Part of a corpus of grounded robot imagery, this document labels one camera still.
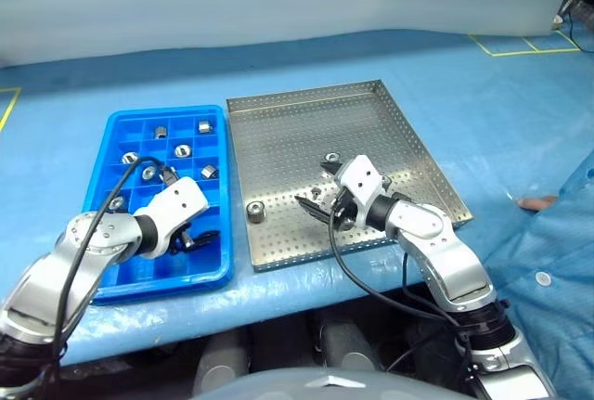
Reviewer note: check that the dark grey rounded shape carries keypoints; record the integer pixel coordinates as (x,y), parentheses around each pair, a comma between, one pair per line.
(348,346)
(220,358)

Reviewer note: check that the blue plastic compartment tray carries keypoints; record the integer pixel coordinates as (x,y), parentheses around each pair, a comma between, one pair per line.
(158,279)

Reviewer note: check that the perforated steel tray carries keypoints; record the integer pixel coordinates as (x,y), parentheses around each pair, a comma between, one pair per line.
(315,126)

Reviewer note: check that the silver metal roller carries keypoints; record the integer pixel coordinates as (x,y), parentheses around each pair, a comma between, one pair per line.
(209,171)
(160,131)
(182,150)
(331,157)
(204,127)
(129,157)
(117,202)
(188,241)
(315,192)
(255,211)
(149,172)

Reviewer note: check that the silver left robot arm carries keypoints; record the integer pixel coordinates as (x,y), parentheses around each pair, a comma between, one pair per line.
(107,235)

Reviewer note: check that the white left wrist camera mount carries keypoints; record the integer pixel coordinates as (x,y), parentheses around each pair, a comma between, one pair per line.
(178,202)

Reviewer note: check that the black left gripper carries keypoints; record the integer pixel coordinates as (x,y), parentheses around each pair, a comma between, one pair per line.
(178,238)

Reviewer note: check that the person bare hand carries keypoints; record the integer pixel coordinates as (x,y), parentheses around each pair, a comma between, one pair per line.
(538,203)

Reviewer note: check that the blue table cover sheet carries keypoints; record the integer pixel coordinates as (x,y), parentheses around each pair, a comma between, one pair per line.
(325,61)

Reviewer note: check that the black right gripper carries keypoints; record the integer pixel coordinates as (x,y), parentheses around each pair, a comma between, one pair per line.
(343,214)

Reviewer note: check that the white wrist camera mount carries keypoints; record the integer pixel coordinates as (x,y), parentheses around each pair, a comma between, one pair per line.
(178,202)
(362,179)

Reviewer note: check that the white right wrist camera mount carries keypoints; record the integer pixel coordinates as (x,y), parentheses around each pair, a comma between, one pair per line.
(362,179)

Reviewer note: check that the person in blue lab coat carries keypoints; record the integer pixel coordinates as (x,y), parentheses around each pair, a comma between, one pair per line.
(547,279)

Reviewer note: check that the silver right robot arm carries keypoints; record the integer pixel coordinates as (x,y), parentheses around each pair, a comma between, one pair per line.
(427,223)

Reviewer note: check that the grey robot torso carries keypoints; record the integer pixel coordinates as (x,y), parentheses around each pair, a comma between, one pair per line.
(325,386)

